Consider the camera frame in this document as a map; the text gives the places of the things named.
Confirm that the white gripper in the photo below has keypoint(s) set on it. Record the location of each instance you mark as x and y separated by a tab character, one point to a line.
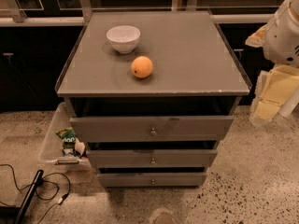
282	41

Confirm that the grey top drawer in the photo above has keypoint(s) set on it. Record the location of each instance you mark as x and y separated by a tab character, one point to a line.
151	129

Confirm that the grey drawer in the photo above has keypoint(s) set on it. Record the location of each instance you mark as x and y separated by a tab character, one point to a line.
153	180
151	129
151	158

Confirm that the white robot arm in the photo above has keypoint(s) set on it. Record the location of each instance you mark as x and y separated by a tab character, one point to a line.
279	38

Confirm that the grey drawer cabinet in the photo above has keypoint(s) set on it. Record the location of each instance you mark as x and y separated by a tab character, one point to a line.
195	73

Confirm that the grey middle drawer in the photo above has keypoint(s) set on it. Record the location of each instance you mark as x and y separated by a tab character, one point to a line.
151	158

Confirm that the grey bottom drawer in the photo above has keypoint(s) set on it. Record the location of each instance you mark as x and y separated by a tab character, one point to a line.
153	180

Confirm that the orange fruit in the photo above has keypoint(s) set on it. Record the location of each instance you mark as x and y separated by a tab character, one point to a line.
142	67

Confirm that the white ceramic bowl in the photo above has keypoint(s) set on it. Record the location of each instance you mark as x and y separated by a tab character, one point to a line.
124	39

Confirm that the white packet in bin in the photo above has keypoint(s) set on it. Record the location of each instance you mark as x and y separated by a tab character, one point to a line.
80	148

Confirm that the green snack bag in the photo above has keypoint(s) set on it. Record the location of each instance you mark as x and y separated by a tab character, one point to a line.
68	138

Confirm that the clear plastic bin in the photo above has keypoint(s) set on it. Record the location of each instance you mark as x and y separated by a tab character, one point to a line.
51	151

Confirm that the black bar stand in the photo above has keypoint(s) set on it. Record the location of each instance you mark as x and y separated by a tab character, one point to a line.
14	214

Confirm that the metal railing frame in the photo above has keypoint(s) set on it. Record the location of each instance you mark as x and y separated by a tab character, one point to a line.
23	13

